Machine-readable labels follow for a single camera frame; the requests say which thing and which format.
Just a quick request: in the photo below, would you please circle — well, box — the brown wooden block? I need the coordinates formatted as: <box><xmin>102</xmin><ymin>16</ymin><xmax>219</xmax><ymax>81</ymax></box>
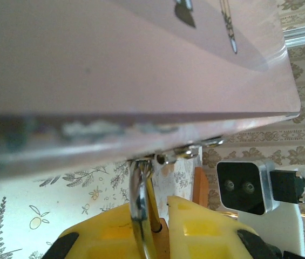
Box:
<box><xmin>194</xmin><ymin>166</ymin><xmax>209</xmax><ymax>210</ymax></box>

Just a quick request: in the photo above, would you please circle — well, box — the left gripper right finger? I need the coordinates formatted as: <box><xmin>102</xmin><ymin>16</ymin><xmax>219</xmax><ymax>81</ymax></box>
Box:
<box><xmin>167</xmin><ymin>195</ymin><xmax>282</xmax><ymax>259</ymax></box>

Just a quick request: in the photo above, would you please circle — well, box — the floral patterned table mat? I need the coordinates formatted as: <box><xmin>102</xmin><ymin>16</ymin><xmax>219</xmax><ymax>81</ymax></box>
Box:
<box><xmin>0</xmin><ymin>151</ymin><xmax>218</xmax><ymax>259</ymax></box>

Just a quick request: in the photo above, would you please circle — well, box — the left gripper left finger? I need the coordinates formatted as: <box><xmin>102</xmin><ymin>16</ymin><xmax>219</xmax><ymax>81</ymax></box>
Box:
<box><xmin>43</xmin><ymin>202</ymin><xmax>145</xmax><ymax>259</ymax></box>

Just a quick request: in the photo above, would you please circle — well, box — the small brass padlock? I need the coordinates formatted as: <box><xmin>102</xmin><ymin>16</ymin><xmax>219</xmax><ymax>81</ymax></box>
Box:
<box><xmin>128</xmin><ymin>159</ymin><xmax>171</xmax><ymax>259</ymax></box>

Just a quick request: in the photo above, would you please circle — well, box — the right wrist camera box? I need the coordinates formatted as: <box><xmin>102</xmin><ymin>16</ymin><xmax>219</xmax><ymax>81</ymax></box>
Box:
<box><xmin>216</xmin><ymin>160</ymin><xmax>305</xmax><ymax>256</ymax></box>

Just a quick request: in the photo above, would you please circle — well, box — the aluminium corner post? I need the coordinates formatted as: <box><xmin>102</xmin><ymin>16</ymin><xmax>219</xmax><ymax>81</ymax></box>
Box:
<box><xmin>283</xmin><ymin>23</ymin><xmax>305</xmax><ymax>49</ymax></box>

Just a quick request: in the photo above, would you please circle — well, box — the pink wedding couple tin box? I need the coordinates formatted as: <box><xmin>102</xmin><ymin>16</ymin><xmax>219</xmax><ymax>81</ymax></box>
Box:
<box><xmin>0</xmin><ymin>0</ymin><xmax>302</xmax><ymax>187</ymax></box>

